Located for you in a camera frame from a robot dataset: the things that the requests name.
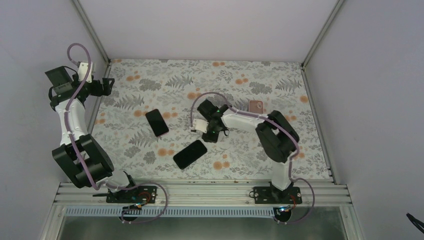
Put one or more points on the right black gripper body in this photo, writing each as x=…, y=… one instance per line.
x=214, y=138

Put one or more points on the aluminium mounting rail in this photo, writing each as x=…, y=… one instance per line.
x=224, y=193

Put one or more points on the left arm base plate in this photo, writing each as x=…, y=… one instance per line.
x=141, y=195

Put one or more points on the pink phone case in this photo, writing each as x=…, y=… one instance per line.
x=255, y=106

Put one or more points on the slotted cable duct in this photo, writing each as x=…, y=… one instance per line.
x=171, y=211

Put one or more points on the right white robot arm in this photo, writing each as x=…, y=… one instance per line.
x=277, y=137

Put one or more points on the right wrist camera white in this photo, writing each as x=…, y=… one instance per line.
x=199, y=125

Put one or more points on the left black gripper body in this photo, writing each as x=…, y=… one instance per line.
x=97, y=92

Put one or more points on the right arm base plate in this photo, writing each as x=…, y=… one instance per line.
x=263, y=195

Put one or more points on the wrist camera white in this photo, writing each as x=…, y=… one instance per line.
x=83, y=69
x=199, y=125

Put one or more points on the floral table mat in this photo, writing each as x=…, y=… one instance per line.
x=172, y=86

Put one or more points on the black object at edge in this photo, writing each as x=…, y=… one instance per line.
x=416, y=222

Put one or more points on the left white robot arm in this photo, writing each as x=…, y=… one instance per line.
x=79, y=155

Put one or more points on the black phone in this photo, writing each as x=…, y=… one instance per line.
x=189, y=154

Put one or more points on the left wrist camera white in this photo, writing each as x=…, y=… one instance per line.
x=83, y=69

